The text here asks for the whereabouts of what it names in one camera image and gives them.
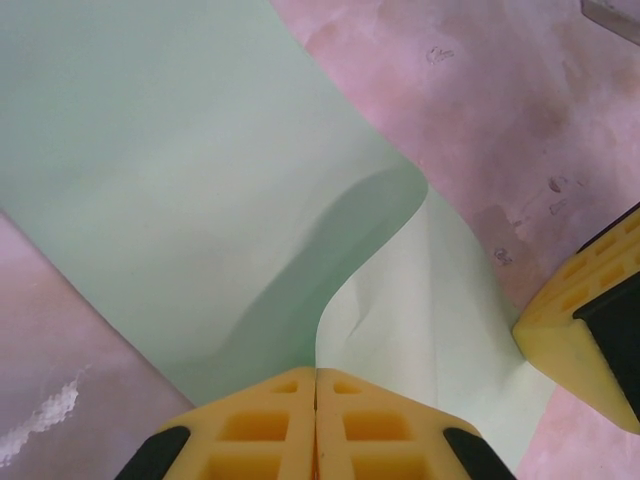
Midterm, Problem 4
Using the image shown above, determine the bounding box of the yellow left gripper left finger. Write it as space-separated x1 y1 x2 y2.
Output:
115 366 317 480

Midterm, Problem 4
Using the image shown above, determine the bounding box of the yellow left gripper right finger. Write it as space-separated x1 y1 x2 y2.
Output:
316 367 519 480

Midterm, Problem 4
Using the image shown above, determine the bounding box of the light green paper sheet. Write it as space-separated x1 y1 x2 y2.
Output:
0 0 557 480

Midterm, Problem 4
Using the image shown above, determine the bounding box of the wide aluminium side rail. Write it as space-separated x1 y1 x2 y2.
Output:
579 0 640 37

